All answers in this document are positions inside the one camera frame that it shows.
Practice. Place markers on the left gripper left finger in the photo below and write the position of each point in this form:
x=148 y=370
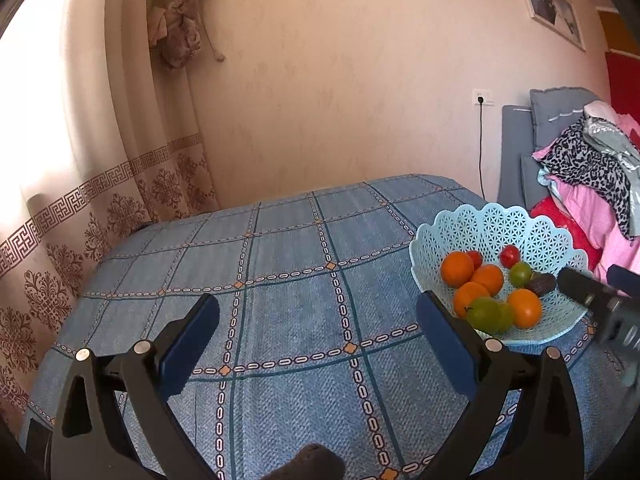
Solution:
x=90 y=439

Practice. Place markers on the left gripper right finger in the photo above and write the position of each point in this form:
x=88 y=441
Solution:
x=544 y=440

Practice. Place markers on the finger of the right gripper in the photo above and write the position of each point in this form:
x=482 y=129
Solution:
x=585 y=290
x=624 y=280

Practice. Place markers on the dark brown passion fruit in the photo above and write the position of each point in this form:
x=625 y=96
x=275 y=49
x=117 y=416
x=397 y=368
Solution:
x=541 y=284

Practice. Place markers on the oval orange fruit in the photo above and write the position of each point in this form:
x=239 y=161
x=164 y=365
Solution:
x=526 y=307

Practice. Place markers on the green fruit front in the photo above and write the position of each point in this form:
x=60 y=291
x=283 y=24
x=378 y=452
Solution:
x=520 y=274

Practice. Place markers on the green fruit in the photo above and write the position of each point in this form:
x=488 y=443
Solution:
x=520 y=274
x=506 y=319
x=484 y=314

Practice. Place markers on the red tomato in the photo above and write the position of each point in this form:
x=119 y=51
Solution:
x=509 y=256
x=476 y=257

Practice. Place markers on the green fruit back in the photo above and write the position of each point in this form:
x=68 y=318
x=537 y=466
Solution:
x=484 y=314

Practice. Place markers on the large orange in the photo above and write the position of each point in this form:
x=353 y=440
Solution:
x=465 y=295

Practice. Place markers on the small orange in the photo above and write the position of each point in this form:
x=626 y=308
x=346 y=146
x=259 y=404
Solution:
x=456 y=269

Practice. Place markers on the black chair back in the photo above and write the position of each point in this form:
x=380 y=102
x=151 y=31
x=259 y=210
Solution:
x=38 y=447

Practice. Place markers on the light blue lattice basket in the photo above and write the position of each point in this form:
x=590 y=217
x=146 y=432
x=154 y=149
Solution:
x=546 y=248

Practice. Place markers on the pile of clothes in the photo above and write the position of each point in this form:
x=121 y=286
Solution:
x=592 y=170

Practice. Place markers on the grey blue sofa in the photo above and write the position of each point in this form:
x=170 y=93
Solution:
x=526 y=129

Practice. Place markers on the blue checked bedspread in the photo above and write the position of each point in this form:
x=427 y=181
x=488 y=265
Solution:
x=317 y=338

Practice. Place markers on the patterned beige curtain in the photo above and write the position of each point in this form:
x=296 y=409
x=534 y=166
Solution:
x=98 y=136

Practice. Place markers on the white wall socket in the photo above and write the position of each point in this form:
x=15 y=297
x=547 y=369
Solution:
x=483 y=97

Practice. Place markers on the red wall panel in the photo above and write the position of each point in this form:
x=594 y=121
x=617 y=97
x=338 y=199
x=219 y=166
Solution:
x=622 y=59

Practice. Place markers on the framed wall picture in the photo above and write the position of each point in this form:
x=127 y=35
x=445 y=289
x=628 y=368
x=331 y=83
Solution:
x=559 y=16

